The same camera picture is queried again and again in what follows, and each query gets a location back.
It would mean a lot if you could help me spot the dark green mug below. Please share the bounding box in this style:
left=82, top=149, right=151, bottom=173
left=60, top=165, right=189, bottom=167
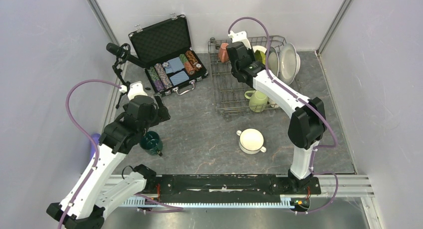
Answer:
left=140, top=131, right=163, bottom=157

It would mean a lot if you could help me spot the orange mug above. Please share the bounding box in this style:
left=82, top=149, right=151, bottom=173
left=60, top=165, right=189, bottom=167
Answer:
left=218, top=42, right=229, bottom=63

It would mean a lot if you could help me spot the white two-handled soup cup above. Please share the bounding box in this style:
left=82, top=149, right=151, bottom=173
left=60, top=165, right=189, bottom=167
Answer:
left=236, top=128, right=267, bottom=155

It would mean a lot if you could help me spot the light green mug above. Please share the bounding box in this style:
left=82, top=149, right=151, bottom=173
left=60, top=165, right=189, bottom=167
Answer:
left=244, top=90, right=268, bottom=113

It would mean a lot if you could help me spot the small white cup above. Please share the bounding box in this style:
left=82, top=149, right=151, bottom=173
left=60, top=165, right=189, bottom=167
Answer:
left=268, top=97, right=279, bottom=108

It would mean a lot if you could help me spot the green scalloped plate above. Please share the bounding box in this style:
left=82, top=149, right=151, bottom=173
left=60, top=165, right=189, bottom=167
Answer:
left=254, top=50, right=266, bottom=64

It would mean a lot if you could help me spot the white scalloped bowl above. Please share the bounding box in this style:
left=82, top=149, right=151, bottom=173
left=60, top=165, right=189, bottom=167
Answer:
left=252, top=45, right=267, bottom=54

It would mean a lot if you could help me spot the teal rimmed patterned plate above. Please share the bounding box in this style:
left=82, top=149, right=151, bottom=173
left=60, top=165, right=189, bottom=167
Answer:
left=267, top=46, right=279, bottom=77

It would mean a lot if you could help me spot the white plain plate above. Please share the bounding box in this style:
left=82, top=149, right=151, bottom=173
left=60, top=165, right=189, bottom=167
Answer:
left=278, top=43, right=301, bottom=85

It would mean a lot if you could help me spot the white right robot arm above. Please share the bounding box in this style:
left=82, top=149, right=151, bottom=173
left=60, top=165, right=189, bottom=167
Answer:
left=226, top=42, right=327, bottom=193

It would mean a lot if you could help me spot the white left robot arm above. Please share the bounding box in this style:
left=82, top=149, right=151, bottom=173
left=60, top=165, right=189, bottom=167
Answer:
left=46, top=94, right=170, bottom=229

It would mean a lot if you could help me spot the black poker chip case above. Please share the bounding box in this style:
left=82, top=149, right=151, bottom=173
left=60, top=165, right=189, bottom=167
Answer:
left=128, top=13, right=209, bottom=96

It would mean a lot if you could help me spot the purple cylinder object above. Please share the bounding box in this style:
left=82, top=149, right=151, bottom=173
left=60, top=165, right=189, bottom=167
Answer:
left=90, top=133, right=101, bottom=157

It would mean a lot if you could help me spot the black microphone on tripod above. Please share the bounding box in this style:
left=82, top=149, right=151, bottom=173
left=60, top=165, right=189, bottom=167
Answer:
left=106, top=42, right=146, bottom=109

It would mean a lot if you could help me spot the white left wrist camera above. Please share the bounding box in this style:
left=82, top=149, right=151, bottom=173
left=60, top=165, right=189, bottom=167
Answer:
left=119, top=81, right=148, bottom=100

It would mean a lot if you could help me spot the grey wire dish rack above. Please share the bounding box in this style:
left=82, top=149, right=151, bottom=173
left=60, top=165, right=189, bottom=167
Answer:
left=208, top=35, right=304, bottom=117

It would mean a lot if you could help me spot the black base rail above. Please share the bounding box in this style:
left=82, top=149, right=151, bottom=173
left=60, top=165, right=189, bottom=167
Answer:
left=141, top=174, right=322, bottom=204

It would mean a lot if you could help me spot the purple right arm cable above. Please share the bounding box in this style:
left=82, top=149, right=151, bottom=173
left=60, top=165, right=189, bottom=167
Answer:
left=227, top=16, right=339, bottom=215

